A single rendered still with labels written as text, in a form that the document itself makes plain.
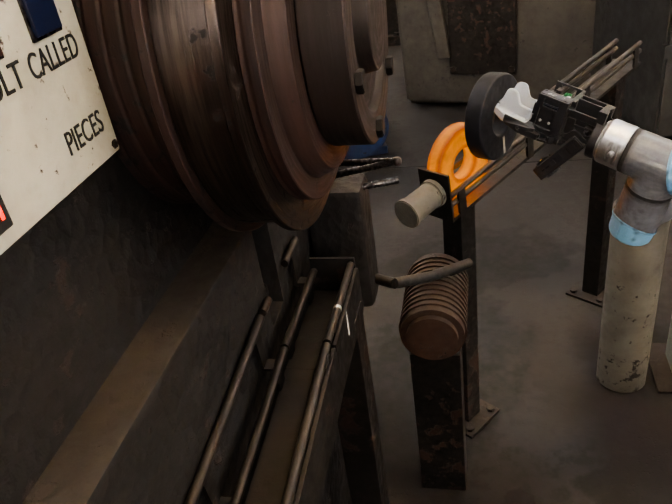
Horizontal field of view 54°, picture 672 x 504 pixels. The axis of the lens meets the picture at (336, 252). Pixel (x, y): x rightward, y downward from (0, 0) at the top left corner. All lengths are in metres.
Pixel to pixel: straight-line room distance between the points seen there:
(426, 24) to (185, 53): 3.05
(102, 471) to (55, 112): 0.30
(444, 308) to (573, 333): 0.84
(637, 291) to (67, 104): 1.35
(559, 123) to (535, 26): 2.32
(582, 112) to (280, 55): 0.67
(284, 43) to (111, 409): 0.37
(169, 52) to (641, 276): 1.27
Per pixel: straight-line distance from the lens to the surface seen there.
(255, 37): 0.59
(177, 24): 0.59
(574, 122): 1.17
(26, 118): 0.56
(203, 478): 0.74
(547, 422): 1.77
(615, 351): 1.78
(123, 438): 0.62
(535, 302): 2.14
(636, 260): 1.62
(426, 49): 3.63
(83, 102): 0.62
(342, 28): 0.63
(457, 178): 1.35
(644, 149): 1.13
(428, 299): 1.26
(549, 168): 1.22
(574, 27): 3.44
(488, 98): 1.19
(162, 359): 0.68
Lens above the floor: 1.28
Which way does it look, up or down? 31 degrees down
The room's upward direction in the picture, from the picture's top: 9 degrees counter-clockwise
